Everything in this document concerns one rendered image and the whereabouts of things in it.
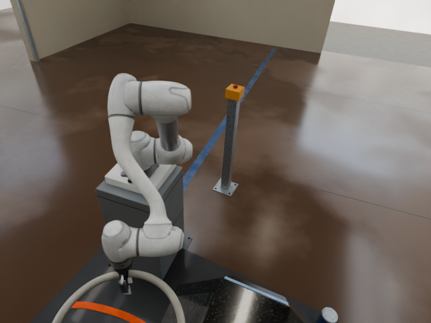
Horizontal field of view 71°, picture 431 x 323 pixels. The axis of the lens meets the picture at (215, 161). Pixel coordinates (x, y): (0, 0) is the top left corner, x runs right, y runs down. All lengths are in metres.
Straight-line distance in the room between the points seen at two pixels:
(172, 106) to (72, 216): 1.98
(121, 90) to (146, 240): 0.57
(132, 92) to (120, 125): 0.13
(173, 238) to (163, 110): 0.49
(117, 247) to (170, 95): 0.58
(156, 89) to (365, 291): 2.13
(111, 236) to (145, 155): 0.74
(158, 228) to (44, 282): 1.62
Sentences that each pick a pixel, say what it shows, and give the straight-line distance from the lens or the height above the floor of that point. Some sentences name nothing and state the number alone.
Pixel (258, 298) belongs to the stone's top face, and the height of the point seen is 0.80.
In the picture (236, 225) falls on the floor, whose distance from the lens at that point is 2.73.
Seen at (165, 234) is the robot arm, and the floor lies 1.20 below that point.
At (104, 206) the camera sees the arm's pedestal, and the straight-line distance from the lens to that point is 2.03.
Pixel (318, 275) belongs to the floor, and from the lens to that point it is 2.60.
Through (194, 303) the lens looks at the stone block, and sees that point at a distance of 1.52.
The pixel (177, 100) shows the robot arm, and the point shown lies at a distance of 1.19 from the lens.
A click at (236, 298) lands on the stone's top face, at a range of 1.45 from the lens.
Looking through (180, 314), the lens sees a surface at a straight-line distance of 1.29.
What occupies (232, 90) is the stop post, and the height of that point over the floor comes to 1.08.
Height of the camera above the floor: 2.08
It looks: 38 degrees down
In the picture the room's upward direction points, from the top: 4 degrees clockwise
